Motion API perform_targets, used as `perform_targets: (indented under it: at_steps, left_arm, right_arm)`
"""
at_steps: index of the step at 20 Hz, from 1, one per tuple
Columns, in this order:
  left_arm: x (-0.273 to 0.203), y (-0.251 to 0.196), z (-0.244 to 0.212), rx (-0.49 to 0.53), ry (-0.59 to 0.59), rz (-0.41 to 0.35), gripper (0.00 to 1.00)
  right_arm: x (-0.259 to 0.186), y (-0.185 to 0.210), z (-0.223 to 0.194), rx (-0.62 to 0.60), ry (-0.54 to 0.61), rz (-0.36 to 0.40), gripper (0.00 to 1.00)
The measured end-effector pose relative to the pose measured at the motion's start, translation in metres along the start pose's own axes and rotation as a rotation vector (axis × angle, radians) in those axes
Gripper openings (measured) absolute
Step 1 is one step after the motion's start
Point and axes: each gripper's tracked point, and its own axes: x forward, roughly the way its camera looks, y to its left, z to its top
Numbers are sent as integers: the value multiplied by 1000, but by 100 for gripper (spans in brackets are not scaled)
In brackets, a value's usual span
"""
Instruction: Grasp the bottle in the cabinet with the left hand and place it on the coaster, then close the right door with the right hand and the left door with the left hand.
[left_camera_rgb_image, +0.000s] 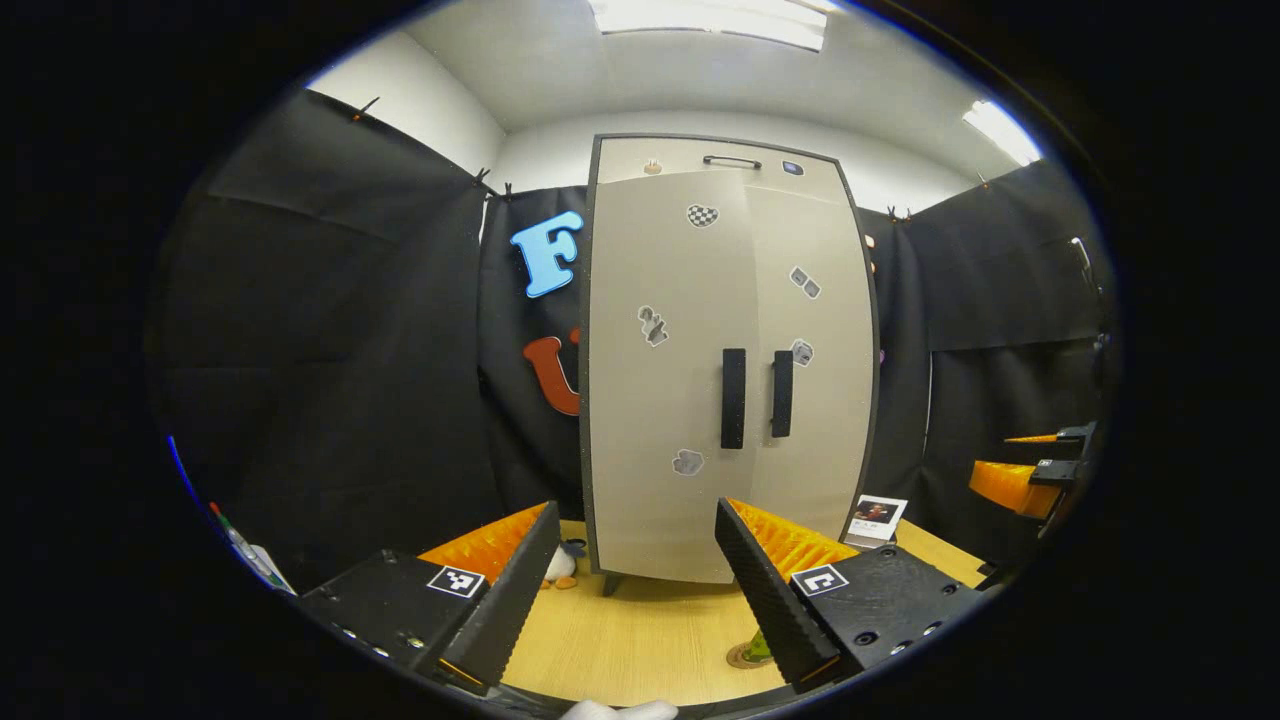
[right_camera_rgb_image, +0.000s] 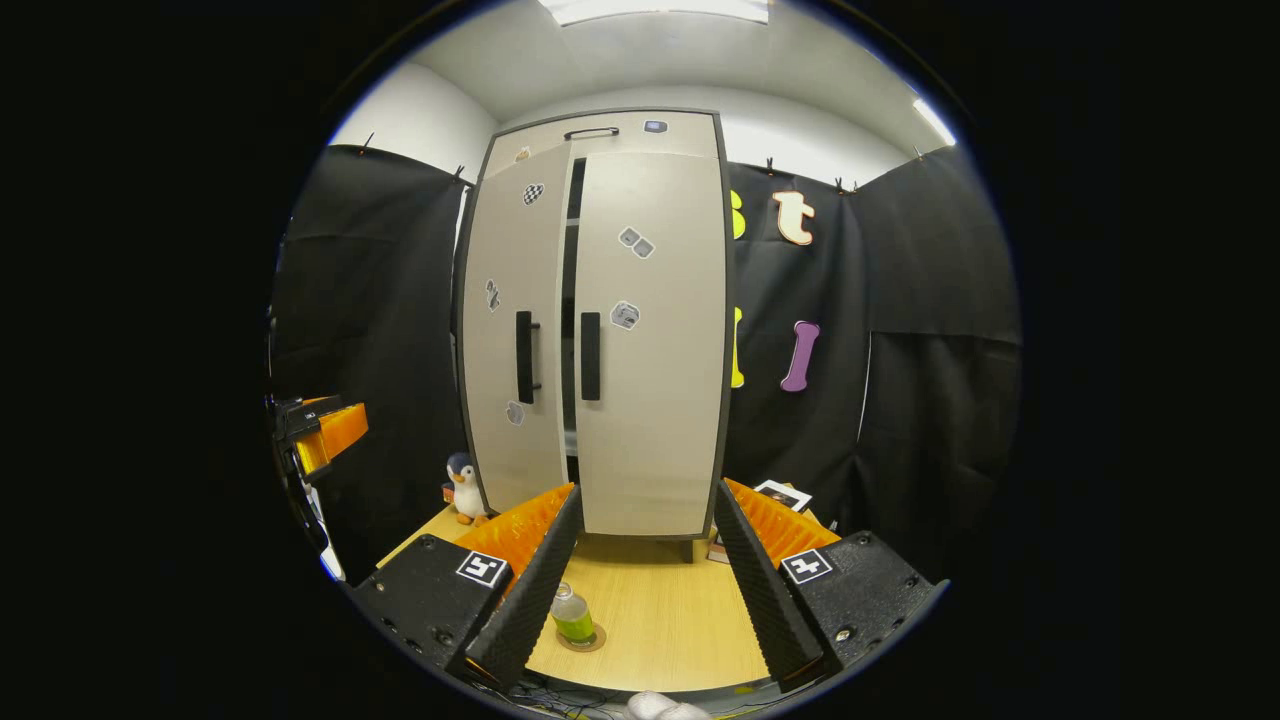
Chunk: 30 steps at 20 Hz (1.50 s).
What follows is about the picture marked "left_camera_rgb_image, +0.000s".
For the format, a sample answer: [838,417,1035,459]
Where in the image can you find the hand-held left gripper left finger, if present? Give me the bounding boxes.
[298,500,563,696]

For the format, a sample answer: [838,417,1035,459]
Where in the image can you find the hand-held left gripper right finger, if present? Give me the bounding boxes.
[713,497,991,696]

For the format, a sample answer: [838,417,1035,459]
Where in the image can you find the grey cabinet door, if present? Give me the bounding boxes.
[745,180,876,546]
[588,170,758,584]

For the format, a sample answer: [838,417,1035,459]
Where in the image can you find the grey cabinet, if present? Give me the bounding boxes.
[580,133,881,596]

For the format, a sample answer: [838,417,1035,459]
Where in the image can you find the grey cabinet drawer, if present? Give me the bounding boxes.
[597,137,846,201]

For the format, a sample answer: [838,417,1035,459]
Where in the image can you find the white plush toy orange feet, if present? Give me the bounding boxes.
[543,538,589,591]

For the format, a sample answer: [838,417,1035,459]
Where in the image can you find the white photo cover book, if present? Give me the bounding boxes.
[845,495,909,549]

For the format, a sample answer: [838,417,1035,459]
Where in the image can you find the white blue-edged board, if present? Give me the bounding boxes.
[167,435,296,596]

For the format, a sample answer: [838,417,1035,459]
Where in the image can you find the small ceiling light panel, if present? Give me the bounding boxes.
[963,100,1041,166]

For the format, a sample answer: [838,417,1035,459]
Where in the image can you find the red capped pen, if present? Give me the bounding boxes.
[208,502,271,581]

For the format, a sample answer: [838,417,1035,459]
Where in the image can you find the black backdrop cloth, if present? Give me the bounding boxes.
[145,88,1121,596]

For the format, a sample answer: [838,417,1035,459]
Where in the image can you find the large ceiling light panel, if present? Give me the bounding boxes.
[588,0,829,51]

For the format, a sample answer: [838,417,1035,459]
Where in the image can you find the black door handle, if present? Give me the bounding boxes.
[721,348,747,450]
[771,350,794,439]

